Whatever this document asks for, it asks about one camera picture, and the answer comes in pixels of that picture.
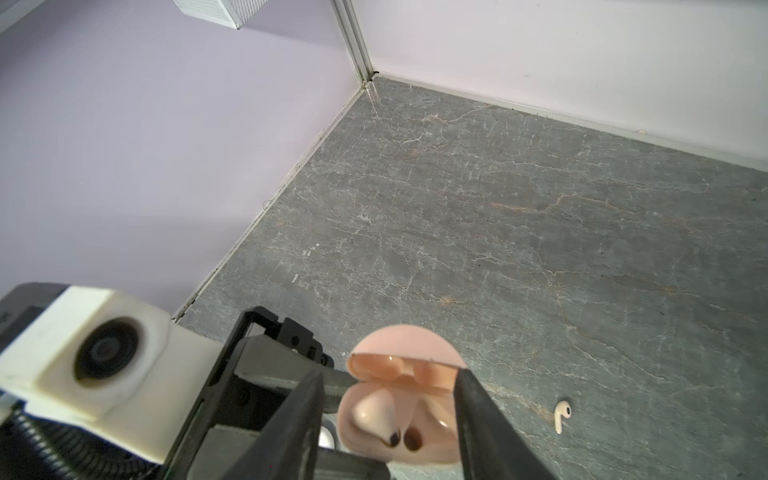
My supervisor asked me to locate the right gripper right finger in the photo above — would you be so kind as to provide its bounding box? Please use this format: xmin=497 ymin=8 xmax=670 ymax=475
xmin=453 ymin=369 xmax=556 ymax=480

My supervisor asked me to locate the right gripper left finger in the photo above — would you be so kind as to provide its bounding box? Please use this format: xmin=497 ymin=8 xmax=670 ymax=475
xmin=224 ymin=371 xmax=325 ymax=479

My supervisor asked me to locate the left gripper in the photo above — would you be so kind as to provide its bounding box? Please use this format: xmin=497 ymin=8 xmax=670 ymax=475
xmin=161 ymin=307 xmax=390 ymax=479

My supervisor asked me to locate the pink earbud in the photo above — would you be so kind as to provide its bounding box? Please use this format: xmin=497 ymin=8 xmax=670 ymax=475
xmin=352 ymin=389 xmax=402 ymax=448
xmin=553 ymin=400 xmax=572 ymax=435

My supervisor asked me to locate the pink earbud charging case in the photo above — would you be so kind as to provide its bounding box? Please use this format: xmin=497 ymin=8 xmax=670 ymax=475
xmin=337 ymin=324 xmax=467 ymax=465

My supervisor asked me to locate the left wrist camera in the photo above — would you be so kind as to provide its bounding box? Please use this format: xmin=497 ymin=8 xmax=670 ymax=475
xmin=1 ymin=282 xmax=222 ymax=464

